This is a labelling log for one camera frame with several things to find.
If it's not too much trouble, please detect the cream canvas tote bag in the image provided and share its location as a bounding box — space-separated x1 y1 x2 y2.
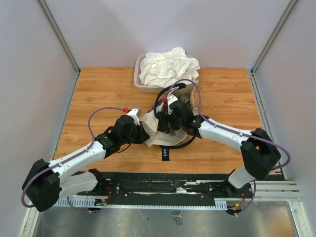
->
141 82 196 161

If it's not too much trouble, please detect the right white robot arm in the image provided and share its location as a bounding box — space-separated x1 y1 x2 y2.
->
155 98 281 198

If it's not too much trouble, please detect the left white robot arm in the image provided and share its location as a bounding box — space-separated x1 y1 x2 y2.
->
21 108 149 212

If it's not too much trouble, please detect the white plastic basket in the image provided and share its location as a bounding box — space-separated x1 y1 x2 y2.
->
134 54 162 93

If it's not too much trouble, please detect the crumpled white cloth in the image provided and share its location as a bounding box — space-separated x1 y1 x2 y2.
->
139 47 200 88

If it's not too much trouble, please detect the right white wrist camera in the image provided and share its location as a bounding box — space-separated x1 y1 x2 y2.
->
162 95 178 115

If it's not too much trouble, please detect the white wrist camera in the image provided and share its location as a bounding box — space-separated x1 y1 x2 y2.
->
123 107 142 124
162 95 178 115

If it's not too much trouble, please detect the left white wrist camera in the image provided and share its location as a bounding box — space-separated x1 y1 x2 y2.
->
123 107 142 124

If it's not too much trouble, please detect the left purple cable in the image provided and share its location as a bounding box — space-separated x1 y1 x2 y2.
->
21 106 129 208

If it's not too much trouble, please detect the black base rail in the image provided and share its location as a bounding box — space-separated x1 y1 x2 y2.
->
54 170 257 210

